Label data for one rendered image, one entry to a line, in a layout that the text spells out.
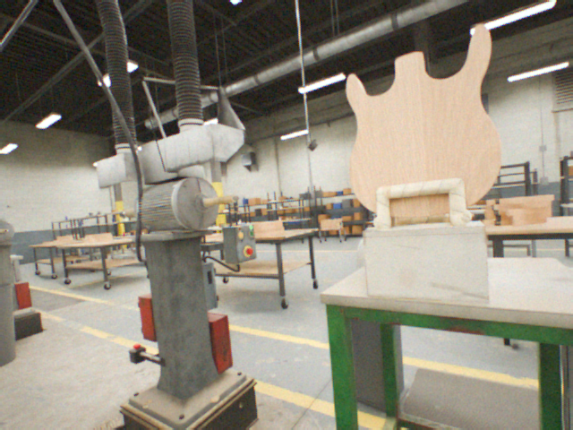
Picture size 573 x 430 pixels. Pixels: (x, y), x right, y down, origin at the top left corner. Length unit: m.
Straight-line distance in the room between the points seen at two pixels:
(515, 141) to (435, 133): 11.33
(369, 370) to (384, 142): 1.40
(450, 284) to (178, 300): 1.21
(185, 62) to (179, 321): 1.17
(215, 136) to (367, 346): 1.37
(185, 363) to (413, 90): 1.49
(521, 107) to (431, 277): 11.67
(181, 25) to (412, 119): 1.04
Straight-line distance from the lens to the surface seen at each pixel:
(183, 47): 1.45
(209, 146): 1.16
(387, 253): 0.76
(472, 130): 0.79
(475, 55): 0.84
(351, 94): 0.86
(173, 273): 1.52
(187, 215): 1.38
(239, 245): 1.57
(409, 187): 0.75
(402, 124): 0.81
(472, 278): 0.75
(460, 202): 0.74
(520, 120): 12.23
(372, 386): 1.94
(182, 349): 1.62
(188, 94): 1.36
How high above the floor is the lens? 1.17
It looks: 3 degrees down
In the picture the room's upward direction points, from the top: 5 degrees counter-clockwise
